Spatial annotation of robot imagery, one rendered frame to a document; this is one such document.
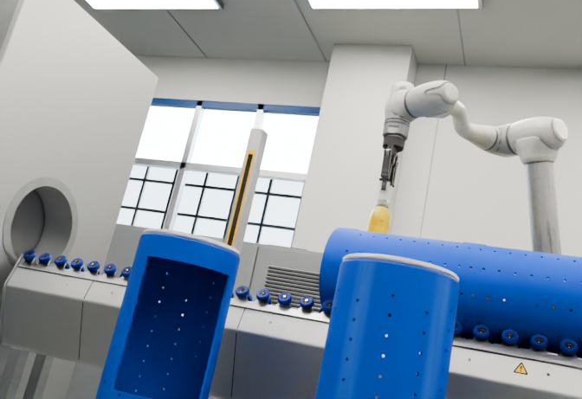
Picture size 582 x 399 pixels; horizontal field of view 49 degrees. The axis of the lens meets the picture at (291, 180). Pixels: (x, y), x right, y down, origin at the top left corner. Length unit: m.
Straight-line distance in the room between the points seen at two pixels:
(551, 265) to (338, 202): 3.13
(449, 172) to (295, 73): 1.67
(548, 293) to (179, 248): 0.99
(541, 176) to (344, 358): 1.35
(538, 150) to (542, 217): 0.25
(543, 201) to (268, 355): 1.18
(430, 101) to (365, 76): 3.13
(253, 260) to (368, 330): 2.55
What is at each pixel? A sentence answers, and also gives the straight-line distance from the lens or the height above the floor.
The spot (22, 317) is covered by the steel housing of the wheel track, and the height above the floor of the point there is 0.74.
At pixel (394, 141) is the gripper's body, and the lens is 2.24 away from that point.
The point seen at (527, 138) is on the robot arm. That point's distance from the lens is 2.56.
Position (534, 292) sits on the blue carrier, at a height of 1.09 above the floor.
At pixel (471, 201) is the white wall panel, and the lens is 5.06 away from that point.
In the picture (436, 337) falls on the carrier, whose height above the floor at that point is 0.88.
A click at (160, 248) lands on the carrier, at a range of 1.71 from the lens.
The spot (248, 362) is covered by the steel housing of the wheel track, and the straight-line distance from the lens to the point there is 2.06.
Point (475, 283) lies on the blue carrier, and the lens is 1.90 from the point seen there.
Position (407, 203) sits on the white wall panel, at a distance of 5.11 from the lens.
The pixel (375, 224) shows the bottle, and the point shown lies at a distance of 2.16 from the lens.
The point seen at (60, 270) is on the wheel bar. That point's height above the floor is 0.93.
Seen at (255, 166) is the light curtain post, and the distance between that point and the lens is 2.70.
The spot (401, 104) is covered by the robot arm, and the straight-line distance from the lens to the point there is 2.25.
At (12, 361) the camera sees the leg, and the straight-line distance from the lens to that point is 2.59.
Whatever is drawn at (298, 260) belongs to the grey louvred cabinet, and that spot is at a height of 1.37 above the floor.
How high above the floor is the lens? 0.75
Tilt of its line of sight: 16 degrees up
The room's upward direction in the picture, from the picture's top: 12 degrees clockwise
